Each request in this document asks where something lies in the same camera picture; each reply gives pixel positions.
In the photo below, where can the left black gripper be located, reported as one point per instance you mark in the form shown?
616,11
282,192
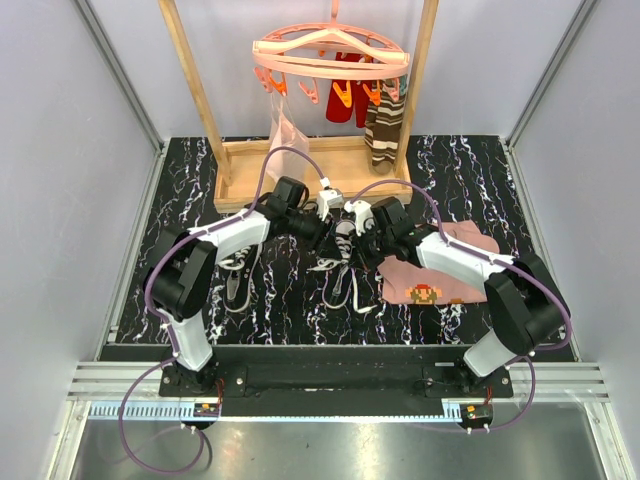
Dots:
323,240

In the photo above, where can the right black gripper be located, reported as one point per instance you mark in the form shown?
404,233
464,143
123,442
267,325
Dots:
360,256

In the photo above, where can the black sneaker with white laces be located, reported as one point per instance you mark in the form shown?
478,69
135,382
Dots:
334,259

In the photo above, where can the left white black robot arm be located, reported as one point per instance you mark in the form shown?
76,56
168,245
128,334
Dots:
182,263

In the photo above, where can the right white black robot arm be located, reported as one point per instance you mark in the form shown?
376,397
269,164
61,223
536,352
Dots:
453,263

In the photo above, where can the pink mario t-shirt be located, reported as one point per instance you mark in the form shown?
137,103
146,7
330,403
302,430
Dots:
404,283

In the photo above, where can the pink bra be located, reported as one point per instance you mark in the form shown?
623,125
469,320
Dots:
283,132

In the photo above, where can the brown striped sock pair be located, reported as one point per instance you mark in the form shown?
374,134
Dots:
383,124

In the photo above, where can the red sock pair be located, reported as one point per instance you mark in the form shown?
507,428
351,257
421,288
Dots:
347,99

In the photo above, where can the pink round clip hanger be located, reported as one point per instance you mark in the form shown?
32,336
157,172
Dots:
325,50

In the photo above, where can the right small connector box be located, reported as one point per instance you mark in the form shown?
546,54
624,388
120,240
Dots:
477,415

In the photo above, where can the small connector box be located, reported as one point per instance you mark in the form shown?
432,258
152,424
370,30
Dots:
477,415
207,409

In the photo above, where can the left small connector box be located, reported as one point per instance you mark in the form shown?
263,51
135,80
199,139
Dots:
207,409

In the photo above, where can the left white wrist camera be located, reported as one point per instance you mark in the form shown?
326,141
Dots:
328,198

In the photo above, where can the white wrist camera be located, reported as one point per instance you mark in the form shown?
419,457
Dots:
361,214
328,198

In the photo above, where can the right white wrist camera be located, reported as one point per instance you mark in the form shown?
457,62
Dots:
361,214

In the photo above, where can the wooden drying rack frame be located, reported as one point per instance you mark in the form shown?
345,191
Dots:
341,158

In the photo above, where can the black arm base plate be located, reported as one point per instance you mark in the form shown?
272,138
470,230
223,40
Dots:
315,383

